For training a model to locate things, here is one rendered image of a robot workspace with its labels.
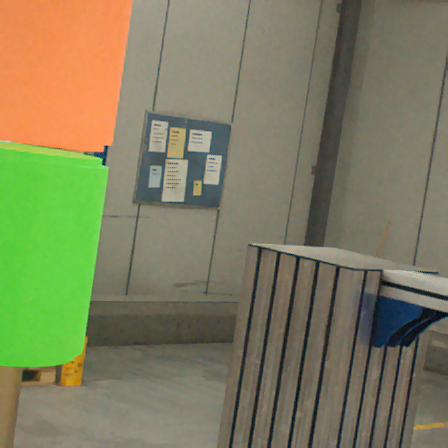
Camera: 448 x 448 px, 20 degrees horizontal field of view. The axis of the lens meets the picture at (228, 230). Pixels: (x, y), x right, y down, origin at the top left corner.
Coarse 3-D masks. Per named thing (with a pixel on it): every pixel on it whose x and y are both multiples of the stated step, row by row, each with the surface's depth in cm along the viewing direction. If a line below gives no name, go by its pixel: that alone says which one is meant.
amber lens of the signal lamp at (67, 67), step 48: (0, 0) 30; (48, 0) 30; (96, 0) 30; (0, 48) 30; (48, 48) 30; (96, 48) 31; (0, 96) 30; (48, 96) 30; (96, 96) 31; (48, 144) 31; (96, 144) 32
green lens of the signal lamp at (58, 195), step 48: (0, 144) 32; (0, 192) 30; (48, 192) 30; (96, 192) 32; (0, 240) 30; (48, 240) 31; (96, 240) 32; (0, 288) 30; (48, 288) 31; (0, 336) 30; (48, 336) 31
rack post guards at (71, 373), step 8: (72, 360) 997; (80, 360) 1002; (64, 368) 999; (72, 368) 998; (80, 368) 1004; (64, 376) 998; (72, 376) 999; (80, 376) 1005; (56, 384) 998; (64, 384) 998; (72, 384) 1001; (80, 384) 1011
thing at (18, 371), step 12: (0, 372) 32; (12, 372) 32; (0, 384) 32; (12, 384) 33; (0, 396) 32; (12, 396) 33; (0, 408) 32; (12, 408) 33; (0, 420) 32; (12, 420) 33; (0, 432) 32; (12, 432) 33; (0, 444) 33; (12, 444) 33
